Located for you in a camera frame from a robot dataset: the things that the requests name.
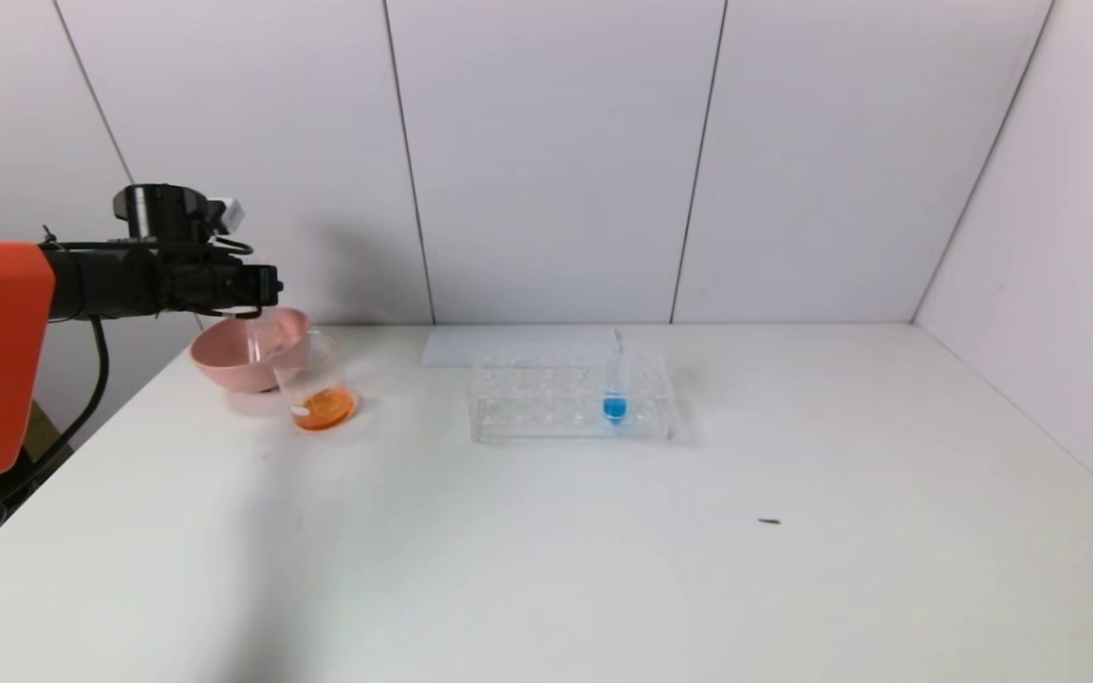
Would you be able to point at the white paper sheet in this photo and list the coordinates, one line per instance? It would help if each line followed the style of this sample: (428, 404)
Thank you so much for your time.
(452, 349)

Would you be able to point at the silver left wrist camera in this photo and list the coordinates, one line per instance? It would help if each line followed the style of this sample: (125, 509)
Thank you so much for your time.
(229, 216)

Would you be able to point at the clear acrylic test tube rack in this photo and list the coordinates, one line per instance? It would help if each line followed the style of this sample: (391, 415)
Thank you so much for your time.
(546, 398)

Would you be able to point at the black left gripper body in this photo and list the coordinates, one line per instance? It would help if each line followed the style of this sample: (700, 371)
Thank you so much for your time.
(268, 282)

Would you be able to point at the test tube with yellow pigment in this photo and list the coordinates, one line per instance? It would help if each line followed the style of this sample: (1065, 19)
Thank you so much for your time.
(252, 337)

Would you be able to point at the clear glass beaker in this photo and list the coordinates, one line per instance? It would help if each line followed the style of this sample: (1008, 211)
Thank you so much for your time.
(324, 408)

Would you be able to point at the test tube with blue pigment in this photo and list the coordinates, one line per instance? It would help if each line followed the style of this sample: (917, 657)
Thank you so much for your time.
(614, 408)

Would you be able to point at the pink plastic bowl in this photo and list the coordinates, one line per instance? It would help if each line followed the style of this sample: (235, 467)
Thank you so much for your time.
(219, 365)

